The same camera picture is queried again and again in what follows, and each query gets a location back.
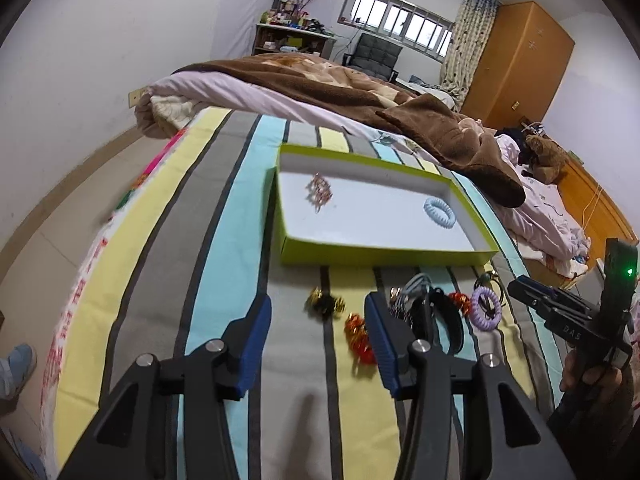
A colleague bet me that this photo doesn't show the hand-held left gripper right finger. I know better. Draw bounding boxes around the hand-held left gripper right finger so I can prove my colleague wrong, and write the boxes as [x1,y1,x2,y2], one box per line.
[364,292,586,480]

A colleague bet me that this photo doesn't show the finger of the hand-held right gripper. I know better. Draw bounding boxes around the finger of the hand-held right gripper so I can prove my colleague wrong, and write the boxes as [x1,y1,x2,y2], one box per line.
[507,281,594,322]
[516,275,599,312]

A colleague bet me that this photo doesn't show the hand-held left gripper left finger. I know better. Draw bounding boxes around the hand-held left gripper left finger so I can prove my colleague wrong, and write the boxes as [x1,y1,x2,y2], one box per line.
[57,294,273,480]

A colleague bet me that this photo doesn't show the black hair tie green bead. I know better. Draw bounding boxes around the black hair tie green bead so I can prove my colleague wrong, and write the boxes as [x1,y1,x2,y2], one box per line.
[472,270,503,293]

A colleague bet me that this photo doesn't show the purple spiral hair tie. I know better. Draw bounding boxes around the purple spiral hair tie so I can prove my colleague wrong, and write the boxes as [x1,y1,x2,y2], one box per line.
[467,286,502,332]

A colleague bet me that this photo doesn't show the grey hair ties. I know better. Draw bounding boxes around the grey hair ties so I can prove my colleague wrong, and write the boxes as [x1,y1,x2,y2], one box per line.
[387,272,433,323]

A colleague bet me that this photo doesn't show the black wrist band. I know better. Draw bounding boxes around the black wrist band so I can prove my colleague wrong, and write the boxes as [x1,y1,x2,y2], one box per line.
[425,287,466,356]

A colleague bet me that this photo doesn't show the gold black hair clip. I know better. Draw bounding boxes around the gold black hair clip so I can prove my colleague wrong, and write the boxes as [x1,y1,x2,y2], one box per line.
[306,287,347,318]

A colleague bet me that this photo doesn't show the green shallow box tray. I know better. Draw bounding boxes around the green shallow box tray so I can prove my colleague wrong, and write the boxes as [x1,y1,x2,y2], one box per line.
[272,143,501,267]

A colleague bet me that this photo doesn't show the person's right forearm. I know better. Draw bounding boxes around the person's right forearm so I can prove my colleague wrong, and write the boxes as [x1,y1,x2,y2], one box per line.
[546,385,633,466]

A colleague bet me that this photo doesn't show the person's right hand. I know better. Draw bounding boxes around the person's right hand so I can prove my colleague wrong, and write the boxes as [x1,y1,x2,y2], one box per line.
[560,346,626,411]

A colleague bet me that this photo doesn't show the striped bed sheet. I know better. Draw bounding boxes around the striped bed sheet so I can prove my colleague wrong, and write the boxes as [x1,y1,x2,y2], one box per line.
[52,107,568,480]

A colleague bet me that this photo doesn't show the wooden headboard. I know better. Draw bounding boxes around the wooden headboard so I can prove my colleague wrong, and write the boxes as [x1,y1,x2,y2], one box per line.
[554,157,640,263]

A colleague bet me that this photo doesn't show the brown teddy bear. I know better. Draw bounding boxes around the brown teddy bear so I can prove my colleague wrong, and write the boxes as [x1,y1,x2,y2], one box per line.
[522,135,570,184]

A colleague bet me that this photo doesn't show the black clothing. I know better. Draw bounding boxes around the black clothing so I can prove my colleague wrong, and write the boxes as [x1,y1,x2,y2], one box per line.
[495,127,533,163]

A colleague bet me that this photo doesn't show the pink printed mat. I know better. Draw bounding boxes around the pink printed mat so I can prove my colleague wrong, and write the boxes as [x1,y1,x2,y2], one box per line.
[39,127,188,480]

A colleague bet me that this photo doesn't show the wooden wardrobe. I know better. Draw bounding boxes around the wooden wardrobe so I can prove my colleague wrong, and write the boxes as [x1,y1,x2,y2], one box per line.
[460,1,576,133]

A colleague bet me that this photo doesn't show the blue slipper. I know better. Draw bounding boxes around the blue slipper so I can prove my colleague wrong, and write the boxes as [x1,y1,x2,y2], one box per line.
[0,344,38,402]

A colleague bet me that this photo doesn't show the patterned curtain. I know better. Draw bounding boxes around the patterned curtain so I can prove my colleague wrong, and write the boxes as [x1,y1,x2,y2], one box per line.
[439,0,501,108]

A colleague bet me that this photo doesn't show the brown fleece blanket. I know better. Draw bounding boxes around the brown fleece blanket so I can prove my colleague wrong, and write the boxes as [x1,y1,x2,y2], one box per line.
[172,52,527,209]

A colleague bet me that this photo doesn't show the black office chair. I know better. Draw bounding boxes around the black office chair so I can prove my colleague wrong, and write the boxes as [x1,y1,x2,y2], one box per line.
[344,32,404,83]

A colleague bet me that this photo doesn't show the barred window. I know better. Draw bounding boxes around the barred window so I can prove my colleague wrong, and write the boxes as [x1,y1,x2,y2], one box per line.
[341,0,454,64]

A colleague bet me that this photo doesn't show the clutter of bottles on desk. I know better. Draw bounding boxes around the clutter of bottles on desk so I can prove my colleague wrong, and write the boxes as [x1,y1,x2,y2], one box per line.
[260,0,333,36]

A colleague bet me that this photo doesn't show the light blue spiral hair tie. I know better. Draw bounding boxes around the light blue spiral hair tie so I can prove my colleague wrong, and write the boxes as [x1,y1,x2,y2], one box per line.
[423,198,457,228]

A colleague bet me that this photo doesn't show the pink bead bracelet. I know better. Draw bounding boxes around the pink bead bracelet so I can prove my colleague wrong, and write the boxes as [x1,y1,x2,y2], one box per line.
[306,173,335,214]

